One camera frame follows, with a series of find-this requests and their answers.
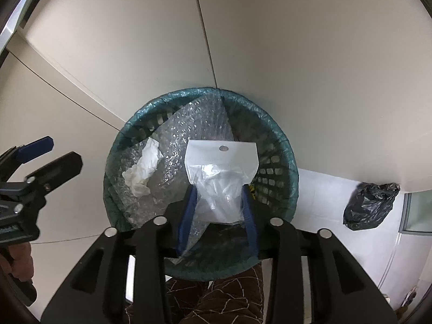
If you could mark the person's leg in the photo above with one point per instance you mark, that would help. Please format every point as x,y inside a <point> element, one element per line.
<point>219,298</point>

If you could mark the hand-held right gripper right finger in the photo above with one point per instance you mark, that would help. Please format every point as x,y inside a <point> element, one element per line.
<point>251,217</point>

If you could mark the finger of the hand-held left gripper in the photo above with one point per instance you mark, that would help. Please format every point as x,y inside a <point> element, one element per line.
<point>59,170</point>
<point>35,148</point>

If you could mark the plastic mesh waste basket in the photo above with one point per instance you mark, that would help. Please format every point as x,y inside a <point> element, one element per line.
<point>280,162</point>

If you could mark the white tissue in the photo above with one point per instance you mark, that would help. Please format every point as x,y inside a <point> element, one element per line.
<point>141,172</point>

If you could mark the person's left hand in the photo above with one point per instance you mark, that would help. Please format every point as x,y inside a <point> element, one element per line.
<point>23,261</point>

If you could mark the black garbage bag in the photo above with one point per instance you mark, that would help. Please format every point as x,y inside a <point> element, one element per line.
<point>369,207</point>

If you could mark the clear bubble wrap sheet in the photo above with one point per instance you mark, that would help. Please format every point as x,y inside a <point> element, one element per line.
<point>189,125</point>

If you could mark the clear plastic bag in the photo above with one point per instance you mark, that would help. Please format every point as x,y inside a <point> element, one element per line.
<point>219,175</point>

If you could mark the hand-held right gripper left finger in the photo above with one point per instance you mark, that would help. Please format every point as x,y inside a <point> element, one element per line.
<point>187,216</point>

